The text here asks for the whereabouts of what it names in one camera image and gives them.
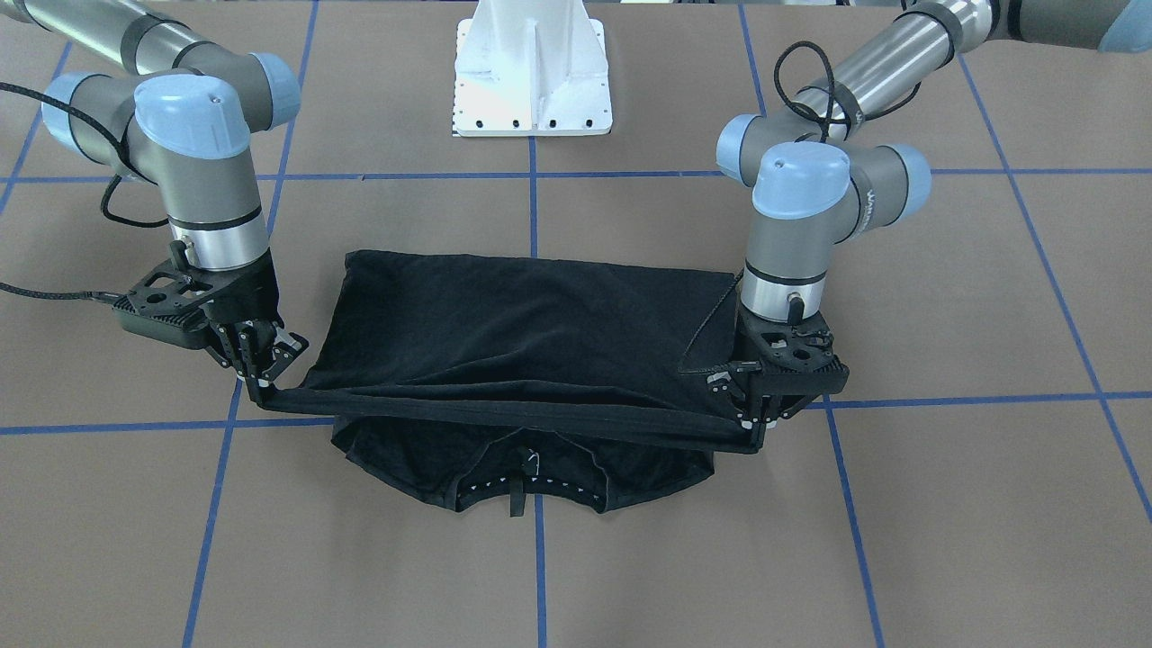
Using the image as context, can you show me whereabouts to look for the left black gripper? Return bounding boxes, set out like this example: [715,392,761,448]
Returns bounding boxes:
[707,310,851,451]

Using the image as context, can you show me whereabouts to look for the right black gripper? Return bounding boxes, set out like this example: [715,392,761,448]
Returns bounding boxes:
[204,253,310,406]

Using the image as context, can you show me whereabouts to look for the black printed t-shirt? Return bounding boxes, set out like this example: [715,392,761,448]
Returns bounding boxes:
[263,250,742,513]

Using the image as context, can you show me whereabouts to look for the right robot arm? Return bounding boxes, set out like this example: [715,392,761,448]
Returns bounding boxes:
[3,1,308,404]

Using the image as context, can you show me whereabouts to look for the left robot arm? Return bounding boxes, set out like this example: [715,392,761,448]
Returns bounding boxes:
[706,1,1149,453]

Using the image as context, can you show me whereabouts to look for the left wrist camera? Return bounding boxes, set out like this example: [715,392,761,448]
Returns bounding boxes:
[758,327,851,397]

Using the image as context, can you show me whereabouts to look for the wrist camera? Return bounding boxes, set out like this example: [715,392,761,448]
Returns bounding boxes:
[112,261,217,351]
[758,327,851,397]

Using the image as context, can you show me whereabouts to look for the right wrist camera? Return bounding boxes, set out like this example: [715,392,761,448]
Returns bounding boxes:
[112,261,217,351]

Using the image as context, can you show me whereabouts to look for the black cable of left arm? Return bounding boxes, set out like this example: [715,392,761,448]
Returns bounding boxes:
[774,42,923,145]

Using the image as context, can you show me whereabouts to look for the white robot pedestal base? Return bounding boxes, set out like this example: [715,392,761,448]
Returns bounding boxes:
[452,1,614,137]

